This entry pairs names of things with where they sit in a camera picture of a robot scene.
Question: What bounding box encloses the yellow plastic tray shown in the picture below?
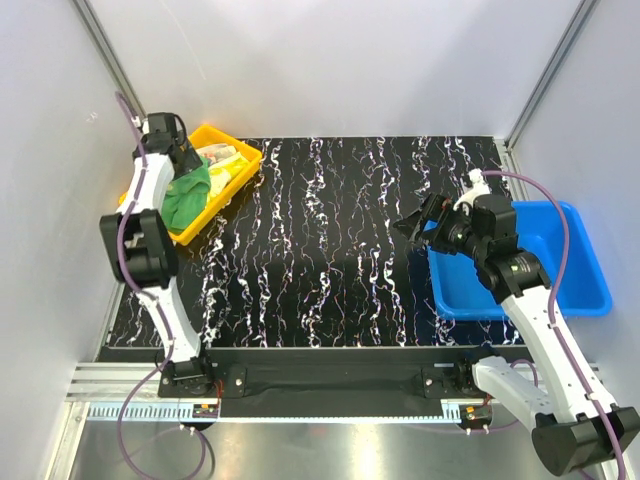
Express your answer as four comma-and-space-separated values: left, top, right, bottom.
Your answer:
100, 112, 262, 253

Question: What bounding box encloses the yellow patterned towel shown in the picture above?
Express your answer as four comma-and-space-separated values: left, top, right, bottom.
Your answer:
207, 153, 249, 203

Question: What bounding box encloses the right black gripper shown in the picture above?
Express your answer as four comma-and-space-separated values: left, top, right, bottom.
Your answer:
392, 191, 487, 261

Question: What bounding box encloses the green microfibre towel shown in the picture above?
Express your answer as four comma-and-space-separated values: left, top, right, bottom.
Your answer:
161, 156, 211, 234

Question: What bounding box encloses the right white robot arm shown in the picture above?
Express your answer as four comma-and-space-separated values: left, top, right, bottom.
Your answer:
394, 194, 639, 479

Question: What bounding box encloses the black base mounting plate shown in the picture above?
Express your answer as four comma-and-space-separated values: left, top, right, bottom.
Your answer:
158, 346, 495, 422

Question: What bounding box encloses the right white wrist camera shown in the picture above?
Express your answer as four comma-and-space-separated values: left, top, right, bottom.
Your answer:
453, 169, 491, 210

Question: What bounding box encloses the white red printed towel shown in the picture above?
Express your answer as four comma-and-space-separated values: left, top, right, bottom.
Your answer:
196, 143, 237, 163

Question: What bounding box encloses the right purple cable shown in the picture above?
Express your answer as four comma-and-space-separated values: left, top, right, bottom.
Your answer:
479, 169, 631, 480

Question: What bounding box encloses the blue plastic bin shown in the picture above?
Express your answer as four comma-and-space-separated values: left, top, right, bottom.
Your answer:
427, 201, 613, 322

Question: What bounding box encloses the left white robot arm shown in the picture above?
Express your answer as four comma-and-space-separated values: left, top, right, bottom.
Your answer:
99, 112, 216, 396

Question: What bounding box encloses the purple cable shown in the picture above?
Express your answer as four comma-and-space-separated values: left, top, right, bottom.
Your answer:
479, 169, 631, 480
113, 90, 217, 478

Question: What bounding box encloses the aluminium frame rail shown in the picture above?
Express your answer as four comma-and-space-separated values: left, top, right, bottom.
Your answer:
67, 362, 545, 424

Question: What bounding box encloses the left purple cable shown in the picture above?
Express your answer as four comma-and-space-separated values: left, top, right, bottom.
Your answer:
113, 90, 217, 478

